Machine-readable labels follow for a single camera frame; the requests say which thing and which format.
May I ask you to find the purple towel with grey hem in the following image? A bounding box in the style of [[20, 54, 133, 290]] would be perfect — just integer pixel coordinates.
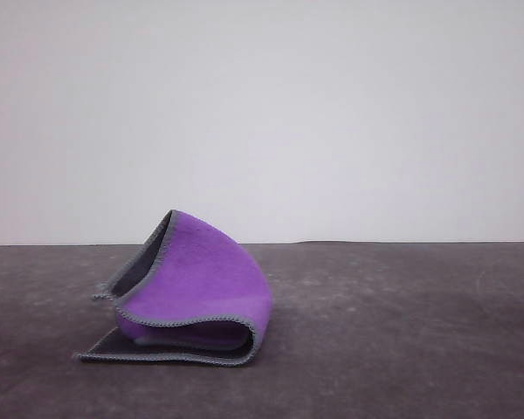
[[72, 209, 274, 367]]

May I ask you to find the grey table cloth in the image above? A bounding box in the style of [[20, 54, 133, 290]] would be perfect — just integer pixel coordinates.
[[0, 239, 524, 419]]

